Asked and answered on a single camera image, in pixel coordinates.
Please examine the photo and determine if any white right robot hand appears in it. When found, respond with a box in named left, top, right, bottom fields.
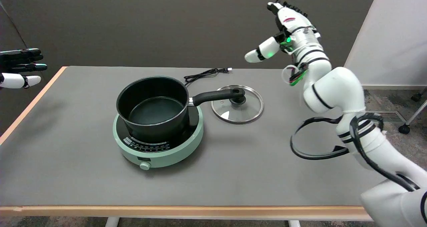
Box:
left=245, top=0, right=317, bottom=63

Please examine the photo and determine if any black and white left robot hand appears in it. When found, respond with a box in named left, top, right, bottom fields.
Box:
left=0, top=48, right=48, bottom=89

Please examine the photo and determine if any glass pot lid black knob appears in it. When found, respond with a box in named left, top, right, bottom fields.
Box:
left=211, top=85, right=264, bottom=124

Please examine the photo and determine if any floor vent grille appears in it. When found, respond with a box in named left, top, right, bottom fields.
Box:
left=367, top=111, right=407, bottom=123

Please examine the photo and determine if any grey table mat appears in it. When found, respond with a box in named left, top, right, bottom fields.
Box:
left=0, top=66, right=372, bottom=207

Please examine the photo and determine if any office chair base with casters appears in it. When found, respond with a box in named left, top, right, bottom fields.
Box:
left=398, top=88, right=427, bottom=135

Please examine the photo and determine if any green round induction cooker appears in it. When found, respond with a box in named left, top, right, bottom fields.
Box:
left=112, top=105, right=204, bottom=171

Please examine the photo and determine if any coloured wrist wire bundle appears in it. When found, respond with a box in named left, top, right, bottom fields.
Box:
left=282, top=63, right=309, bottom=86

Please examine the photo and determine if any black power cord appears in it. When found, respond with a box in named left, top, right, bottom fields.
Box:
left=183, top=67, right=233, bottom=86

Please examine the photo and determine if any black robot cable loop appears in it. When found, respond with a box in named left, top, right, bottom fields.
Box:
left=290, top=112, right=421, bottom=192

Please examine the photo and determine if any black saucepan with long handle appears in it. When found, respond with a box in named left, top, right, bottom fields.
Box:
left=116, top=76, right=246, bottom=143

